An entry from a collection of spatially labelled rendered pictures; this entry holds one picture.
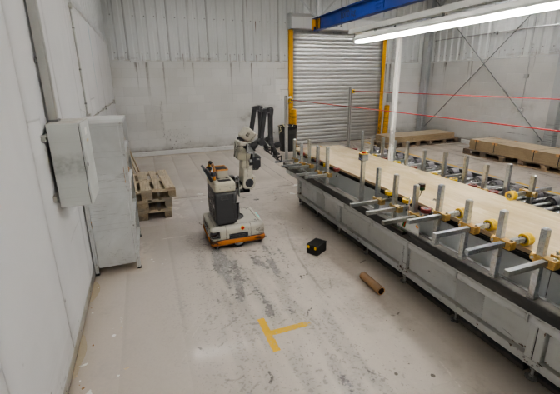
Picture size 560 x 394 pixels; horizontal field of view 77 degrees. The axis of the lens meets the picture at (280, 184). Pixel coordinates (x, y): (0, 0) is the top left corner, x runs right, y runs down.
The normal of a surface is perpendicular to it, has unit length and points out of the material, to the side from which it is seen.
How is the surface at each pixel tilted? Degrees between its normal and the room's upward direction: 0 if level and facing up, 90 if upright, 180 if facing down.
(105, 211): 90
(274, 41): 90
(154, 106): 90
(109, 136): 90
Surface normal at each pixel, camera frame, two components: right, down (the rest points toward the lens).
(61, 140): 0.36, 0.26
